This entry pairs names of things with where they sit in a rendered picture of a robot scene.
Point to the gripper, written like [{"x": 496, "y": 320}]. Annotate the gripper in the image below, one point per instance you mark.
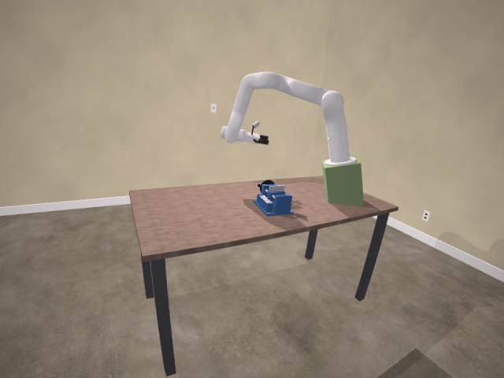
[{"x": 262, "y": 139}]

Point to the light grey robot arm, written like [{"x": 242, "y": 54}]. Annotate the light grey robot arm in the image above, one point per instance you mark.
[{"x": 330, "y": 102}]

